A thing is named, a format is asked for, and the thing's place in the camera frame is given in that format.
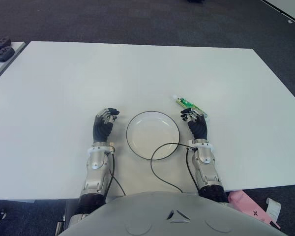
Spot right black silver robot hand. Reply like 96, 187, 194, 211
180, 108, 209, 141

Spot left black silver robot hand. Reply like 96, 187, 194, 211
92, 107, 120, 143

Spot green white toothpaste tube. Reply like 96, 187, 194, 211
171, 94, 209, 121

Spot white plate with black rim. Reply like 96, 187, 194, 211
126, 111, 180, 161

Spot pink cardboard box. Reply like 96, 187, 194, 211
227, 189, 281, 229

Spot grey robot torso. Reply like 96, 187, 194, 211
59, 191, 283, 236

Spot white paper tag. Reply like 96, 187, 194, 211
265, 198, 281, 223

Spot white side table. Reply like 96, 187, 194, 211
0, 41, 27, 86

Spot black game controller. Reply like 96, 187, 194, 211
0, 47, 15, 61
0, 36, 12, 48

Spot white table with black edge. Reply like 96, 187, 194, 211
260, 0, 295, 29

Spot black left wrist camera cable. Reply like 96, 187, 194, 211
110, 147, 126, 197

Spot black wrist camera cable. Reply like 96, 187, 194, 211
150, 143, 200, 194
110, 147, 126, 197

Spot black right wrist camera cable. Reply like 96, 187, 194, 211
150, 143, 200, 194

